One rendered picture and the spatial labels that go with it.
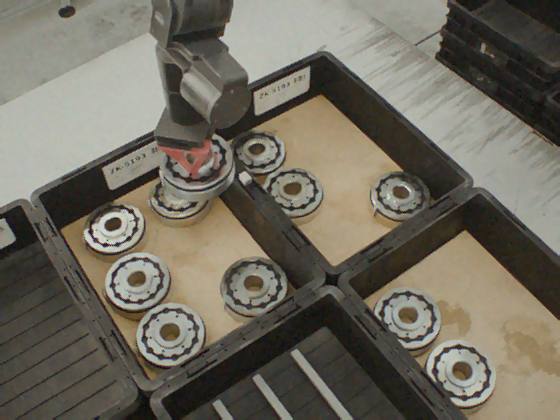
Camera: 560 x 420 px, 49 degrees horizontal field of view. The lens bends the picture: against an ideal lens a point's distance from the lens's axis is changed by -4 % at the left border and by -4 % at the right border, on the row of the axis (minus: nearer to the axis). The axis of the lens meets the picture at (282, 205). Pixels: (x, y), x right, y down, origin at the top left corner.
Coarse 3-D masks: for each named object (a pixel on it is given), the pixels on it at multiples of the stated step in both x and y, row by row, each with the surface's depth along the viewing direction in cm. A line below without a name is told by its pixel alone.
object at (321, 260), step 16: (304, 64) 116; (336, 64) 115; (272, 80) 113; (352, 80) 113; (416, 128) 106; (432, 144) 104; (448, 160) 101; (464, 176) 99; (256, 192) 98; (464, 192) 98; (272, 208) 96; (432, 208) 96; (288, 224) 94; (400, 224) 94; (416, 224) 94; (384, 240) 92; (320, 256) 91; (352, 256) 91; (336, 272) 89
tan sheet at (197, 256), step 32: (160, 224) 106; (224, 224) 106; (160, 256) 102; (192, 256) 102; (224, 256) 102; (96, 288) 99; (192, 288) 99; (256, 288) 99; (128, 320) 95; (224, 320) 95
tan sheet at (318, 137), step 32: (320, 96) 124; (256, 128) 119; (288, 128) 119; (320, 128) 119; (352, 128) 119; (288, 160) 114; (320, 160) 114; (352, 160) 115; (384, 160) 115; (352, 192) 110; (320, 224) 106; (352, 224) 106
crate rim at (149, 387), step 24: (96, 168) 101; (48, 192) 98; (48, 216) 95; (264, 216) 95; (288, 240) 93; (72, 264) 90; (312, 264) 90; (312, 288) 88; (96, 312) 85; (264, 312) 85; (120, 336) 83; (240, 336) 83; (144, 384) 79
